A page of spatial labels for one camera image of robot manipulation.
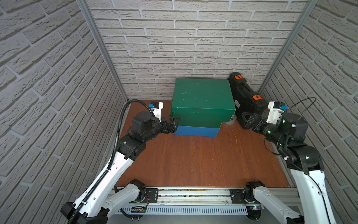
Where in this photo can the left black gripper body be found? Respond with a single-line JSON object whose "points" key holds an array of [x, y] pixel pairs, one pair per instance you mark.
{"points": [[168, 126]]}

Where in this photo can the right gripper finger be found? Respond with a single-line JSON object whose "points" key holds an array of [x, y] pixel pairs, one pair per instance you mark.
{"points": [[249, 116], [249, 125]]}

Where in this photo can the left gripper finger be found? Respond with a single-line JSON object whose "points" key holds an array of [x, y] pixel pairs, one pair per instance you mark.
{"points": [[170, 129], [174, 122]]}

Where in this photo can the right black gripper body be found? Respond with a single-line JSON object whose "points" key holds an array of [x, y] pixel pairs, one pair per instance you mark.
{"points": [[269, 131]]}

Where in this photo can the green shoebox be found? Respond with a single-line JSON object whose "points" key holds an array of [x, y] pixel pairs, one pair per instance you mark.
{"points": [[202, 119], [202, 95]]}

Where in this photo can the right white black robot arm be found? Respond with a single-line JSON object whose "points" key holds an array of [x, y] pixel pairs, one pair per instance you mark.
{"points": [[305, 164]]}

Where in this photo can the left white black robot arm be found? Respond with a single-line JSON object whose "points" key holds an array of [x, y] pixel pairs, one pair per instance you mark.
{"points": [[95, 205]]}

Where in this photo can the near clear tape roll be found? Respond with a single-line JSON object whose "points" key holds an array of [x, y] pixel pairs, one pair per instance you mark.
{"points": [[232, 121]]}

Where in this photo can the blue shoebox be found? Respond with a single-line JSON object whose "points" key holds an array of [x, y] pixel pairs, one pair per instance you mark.
{"points": [[197, 131]]}

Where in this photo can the black tool case orange latches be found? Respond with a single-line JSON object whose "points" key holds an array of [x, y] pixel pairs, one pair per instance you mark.
{"points": [[245, 98]]}

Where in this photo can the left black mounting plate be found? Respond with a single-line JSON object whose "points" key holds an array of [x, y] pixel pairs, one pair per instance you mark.
{"points": [[151, 195]]}

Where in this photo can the black mounting plate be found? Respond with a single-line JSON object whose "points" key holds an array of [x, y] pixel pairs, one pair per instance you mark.
{"points": [[151, 195], [238, 196]]}

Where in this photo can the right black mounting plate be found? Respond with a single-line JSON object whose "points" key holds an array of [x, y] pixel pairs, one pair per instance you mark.
{"points": [[238, 196]]}

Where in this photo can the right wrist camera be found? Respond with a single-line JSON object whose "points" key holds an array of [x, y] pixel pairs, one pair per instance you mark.
{"points": [[276, 109]]}

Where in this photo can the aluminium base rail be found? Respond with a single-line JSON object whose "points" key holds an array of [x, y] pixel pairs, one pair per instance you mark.
{"points": [[214, 201]]}

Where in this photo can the right aluminium corner post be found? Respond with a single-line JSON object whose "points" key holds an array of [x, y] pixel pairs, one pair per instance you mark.
{"points": [[289, 41]]}

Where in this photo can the aluminium corner post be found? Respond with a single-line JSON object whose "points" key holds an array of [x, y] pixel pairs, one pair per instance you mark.
{"points": [[85, 9], [289, 41]]}

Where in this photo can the left aluminium corner post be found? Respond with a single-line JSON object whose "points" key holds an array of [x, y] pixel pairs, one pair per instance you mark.
{"points": [[85, 9]]}

